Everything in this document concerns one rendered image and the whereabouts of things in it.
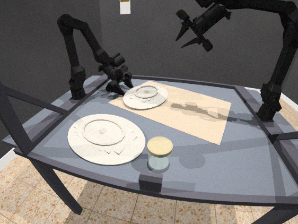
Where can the glass jar with cream lid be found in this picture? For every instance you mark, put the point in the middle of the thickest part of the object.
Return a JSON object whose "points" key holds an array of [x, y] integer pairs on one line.
{"points": [[159, 153]]}

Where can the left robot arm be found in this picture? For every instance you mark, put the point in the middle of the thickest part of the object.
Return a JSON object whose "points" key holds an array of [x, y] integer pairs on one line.
{"points": [[66, 25]]}

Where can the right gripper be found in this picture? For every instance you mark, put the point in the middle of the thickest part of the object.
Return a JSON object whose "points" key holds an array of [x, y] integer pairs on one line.
{"points": [[202, 24]]}

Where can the beige flat mat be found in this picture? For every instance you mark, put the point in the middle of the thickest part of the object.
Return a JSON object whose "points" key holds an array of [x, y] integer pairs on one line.
{"points": [[193, 113]]}

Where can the white round platter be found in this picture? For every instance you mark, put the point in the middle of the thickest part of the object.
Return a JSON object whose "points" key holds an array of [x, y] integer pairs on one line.
{"points": [[106, 139], [146, 96]]}

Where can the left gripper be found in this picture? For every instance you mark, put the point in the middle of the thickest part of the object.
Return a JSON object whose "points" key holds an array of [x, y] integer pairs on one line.
{"points": [[114, 86]]}

